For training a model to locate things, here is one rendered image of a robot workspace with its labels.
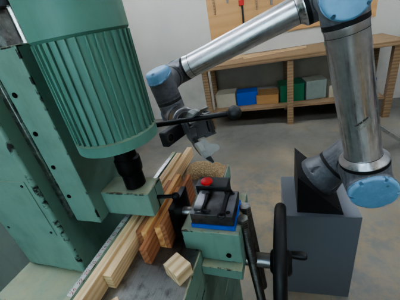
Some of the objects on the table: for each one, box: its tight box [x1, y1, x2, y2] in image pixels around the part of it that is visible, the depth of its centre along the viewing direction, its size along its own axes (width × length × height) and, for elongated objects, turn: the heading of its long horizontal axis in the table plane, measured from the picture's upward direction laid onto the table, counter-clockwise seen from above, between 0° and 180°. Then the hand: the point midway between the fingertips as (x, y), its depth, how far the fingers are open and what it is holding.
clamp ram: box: [168, 186, 193, 237], centre depth 61 cm, size 9×8×9 cm
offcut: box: [163, 252, 193, 286], centre depth 52 cm, size 4×5×3 cm
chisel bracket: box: [101, 177, 165, 217], centre depth 64 cm, size 7×14×8 cm, turn 92°
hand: (204, 139), depth 63 cm, fingers closed on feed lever, 14 cm apart
